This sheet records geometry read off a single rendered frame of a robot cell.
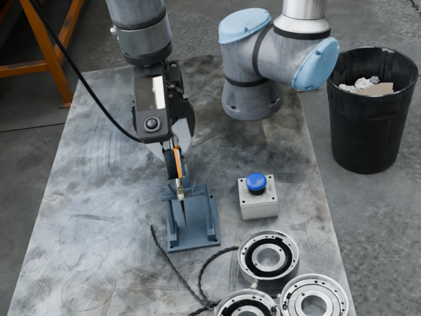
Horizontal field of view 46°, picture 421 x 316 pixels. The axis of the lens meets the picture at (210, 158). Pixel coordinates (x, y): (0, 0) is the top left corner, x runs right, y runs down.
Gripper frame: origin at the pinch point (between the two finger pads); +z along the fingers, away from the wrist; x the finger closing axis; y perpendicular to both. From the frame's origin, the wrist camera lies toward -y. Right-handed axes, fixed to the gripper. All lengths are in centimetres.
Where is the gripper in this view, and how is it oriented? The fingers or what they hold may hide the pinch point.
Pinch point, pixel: (173, 156)
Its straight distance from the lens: 83.5
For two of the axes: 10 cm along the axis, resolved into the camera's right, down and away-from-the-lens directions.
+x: -9.9, 1.5, 0.5
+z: 1.4, 7.3, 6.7
